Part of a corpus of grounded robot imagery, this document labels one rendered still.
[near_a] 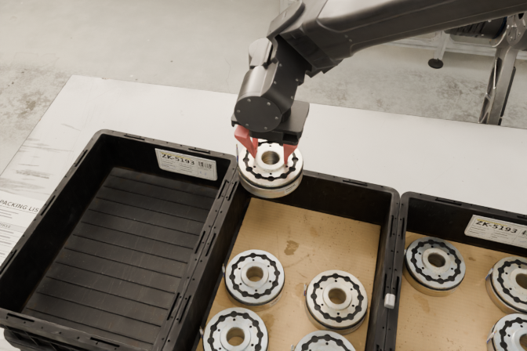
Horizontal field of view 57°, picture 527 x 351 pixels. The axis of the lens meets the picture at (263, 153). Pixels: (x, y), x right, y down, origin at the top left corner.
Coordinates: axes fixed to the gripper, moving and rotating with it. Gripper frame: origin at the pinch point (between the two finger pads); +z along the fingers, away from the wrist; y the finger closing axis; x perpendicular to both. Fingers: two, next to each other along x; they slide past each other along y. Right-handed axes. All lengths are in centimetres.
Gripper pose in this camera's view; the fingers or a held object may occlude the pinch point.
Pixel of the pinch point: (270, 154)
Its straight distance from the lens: 76.3
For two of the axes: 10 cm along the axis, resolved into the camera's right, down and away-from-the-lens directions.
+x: 2.6, -7.1, 6.6
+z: 0.1, 6.8, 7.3
